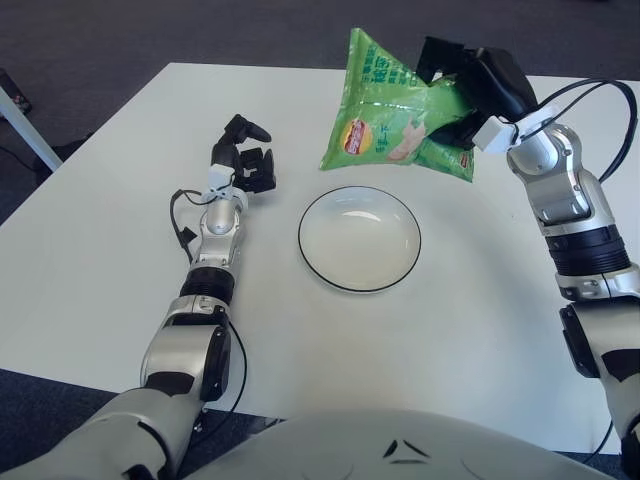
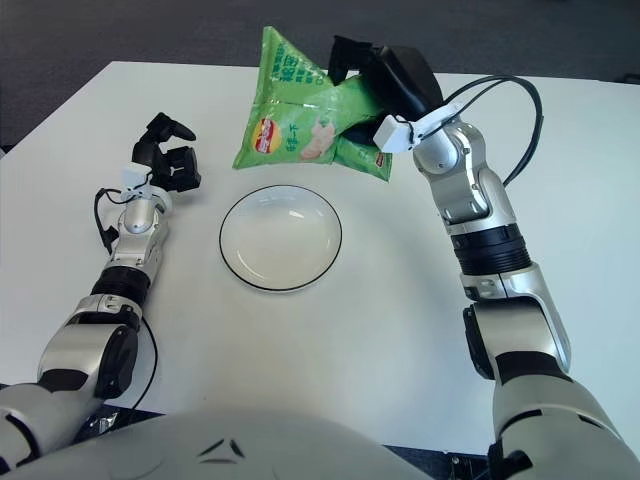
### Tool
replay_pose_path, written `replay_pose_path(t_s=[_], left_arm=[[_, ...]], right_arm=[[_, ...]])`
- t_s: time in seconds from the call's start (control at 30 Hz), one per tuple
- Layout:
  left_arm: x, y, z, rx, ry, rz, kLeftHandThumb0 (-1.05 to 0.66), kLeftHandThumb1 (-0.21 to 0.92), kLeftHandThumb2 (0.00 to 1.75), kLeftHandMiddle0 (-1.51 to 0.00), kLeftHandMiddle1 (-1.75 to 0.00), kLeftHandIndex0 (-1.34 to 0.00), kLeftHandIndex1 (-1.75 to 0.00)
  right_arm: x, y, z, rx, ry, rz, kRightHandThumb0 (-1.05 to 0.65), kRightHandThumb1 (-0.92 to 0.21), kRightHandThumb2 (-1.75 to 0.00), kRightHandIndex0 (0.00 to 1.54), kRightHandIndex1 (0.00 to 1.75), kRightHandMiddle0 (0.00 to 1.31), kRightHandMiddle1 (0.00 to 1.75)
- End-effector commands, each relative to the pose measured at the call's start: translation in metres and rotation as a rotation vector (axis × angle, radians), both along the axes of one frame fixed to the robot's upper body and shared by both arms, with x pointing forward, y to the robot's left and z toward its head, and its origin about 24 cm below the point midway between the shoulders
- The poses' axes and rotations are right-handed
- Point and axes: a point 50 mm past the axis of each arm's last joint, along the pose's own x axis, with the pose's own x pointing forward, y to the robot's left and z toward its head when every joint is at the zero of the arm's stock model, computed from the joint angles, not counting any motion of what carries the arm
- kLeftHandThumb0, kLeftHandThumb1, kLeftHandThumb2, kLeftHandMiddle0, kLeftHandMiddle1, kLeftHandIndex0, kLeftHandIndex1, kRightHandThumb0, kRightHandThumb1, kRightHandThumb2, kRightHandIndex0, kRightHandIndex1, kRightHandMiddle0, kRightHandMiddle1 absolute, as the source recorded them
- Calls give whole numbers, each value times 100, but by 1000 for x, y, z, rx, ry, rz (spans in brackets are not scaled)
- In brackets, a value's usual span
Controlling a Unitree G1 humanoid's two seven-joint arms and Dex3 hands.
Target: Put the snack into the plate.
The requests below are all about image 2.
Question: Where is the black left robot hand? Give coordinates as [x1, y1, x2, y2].
[131, 112, 202, 195]

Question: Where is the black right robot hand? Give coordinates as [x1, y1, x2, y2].
[327, 34, 444, 149]

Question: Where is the green snack chip bag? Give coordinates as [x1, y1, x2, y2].
[230, 25, 394, 184]

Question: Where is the white plate with black rim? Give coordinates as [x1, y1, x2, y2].
[218, 184, 344, 294]

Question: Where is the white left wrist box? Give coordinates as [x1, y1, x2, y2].
[122, 163, 154, 191]

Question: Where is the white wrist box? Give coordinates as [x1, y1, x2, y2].
[372, 114, 419, 154]
[122, 163, 154, 191]

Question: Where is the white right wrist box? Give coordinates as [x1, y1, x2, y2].
[372, 114, 419, 154]

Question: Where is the grey robot torso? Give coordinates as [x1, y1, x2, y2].
[14, 407, 496, 480]

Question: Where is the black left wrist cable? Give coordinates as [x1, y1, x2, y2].
[93, 187, 131, 256]

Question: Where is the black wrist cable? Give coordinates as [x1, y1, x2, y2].
[442, 74, 545, 189]
[93, 187, 131, 256]

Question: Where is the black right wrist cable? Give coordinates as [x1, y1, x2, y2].
[442, 74, 545, 189]

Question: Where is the thin black elbow cable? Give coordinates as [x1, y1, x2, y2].
[107, 309, 160, 411]

